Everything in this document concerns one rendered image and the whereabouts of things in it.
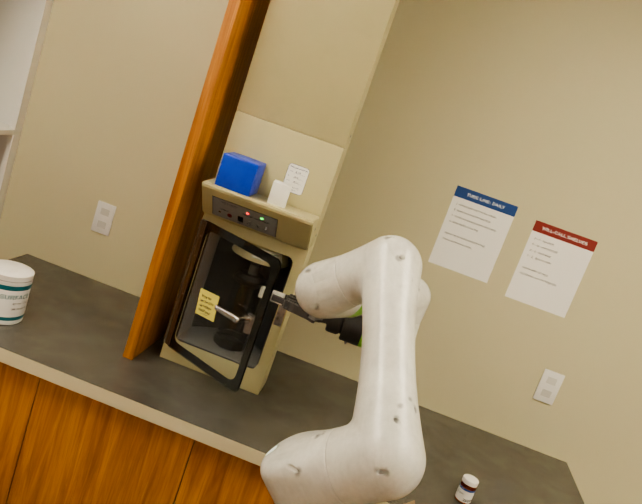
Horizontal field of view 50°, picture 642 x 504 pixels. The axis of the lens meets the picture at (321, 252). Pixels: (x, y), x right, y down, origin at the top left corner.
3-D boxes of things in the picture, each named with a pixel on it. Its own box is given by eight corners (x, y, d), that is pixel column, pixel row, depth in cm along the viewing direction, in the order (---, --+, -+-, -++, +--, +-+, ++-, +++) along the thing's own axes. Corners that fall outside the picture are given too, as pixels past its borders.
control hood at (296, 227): (204, 210, 197) (214, 177, 195) (309, 249, 195) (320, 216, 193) (190, 215, 186) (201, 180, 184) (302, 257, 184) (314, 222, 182)
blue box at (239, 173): (224, 181, 194) (233, 151, 193) (257, 193, 194) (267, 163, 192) (213, 184, 185) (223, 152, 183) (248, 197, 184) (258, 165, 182)
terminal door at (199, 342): (166, 343, 206) (205, 218, 197) (237, 394, 190) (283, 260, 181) (164, 343, 205) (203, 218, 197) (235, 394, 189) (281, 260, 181)
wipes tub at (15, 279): (-8, 301, 204) (3, 255, 201) (31, 317, 203) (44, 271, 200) (-37, 313, 192) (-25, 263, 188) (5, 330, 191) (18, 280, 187)
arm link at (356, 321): (354, 353, 181) (358, 343, 190) (369, 313, 179) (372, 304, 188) (333, 345, 182) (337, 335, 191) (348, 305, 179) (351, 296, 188)
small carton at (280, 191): (268, 199, 191) (275, 179, 189) (285, 205, 191) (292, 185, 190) (266, 202, 186) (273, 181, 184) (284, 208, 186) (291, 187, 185)
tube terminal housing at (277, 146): (186, 332, 232) (256, 112, 216) (276, 367, 229) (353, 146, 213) (158, 356, 207) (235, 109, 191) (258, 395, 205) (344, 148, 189)
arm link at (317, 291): (342, 307, 136) (327, 249, 139) (291, 325, 143) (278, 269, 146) (384, 309, 152) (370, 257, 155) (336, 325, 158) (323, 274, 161)
